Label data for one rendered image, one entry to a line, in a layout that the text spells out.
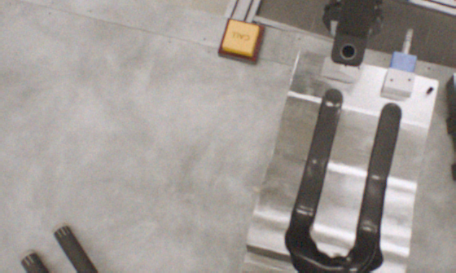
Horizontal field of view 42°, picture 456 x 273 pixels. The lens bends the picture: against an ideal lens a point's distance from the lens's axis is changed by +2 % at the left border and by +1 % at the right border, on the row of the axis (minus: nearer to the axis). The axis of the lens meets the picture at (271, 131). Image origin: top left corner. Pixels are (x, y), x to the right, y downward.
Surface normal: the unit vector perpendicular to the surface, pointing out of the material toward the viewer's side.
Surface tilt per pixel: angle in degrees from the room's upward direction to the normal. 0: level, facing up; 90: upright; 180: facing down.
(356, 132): 3
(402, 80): 0
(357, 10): 31
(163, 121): 0
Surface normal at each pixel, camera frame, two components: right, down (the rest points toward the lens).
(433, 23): -0.03, -0.25
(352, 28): -0.13, 0.27
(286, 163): 0.05, -0.54
